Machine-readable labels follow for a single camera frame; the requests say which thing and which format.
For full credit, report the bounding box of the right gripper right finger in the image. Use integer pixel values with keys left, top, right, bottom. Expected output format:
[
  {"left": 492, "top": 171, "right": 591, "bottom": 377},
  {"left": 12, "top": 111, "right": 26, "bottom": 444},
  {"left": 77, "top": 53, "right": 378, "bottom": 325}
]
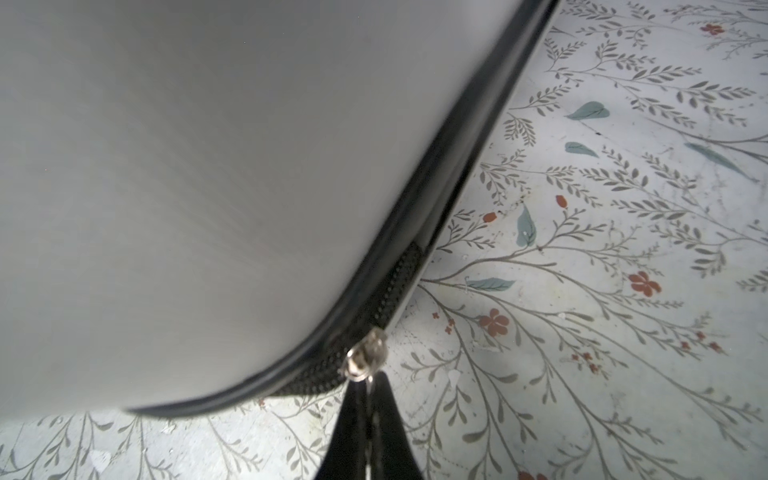
[{"left": 367, "top": 371, "right": 423, "bottom": 480}]

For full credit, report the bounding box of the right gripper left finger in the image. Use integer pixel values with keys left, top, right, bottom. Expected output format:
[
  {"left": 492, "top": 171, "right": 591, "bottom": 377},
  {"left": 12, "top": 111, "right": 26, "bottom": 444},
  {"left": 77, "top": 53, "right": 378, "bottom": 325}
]
[{"left": 315, "top": 382, "right": 368, "bottom": 480}]

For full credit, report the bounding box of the black carry-on suitcase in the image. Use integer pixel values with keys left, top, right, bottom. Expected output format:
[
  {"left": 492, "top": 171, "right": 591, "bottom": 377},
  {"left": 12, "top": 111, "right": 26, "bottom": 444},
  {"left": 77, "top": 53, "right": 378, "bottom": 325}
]
[{"left": 1, "top": 1, "right": 558, "bottom": 420}]

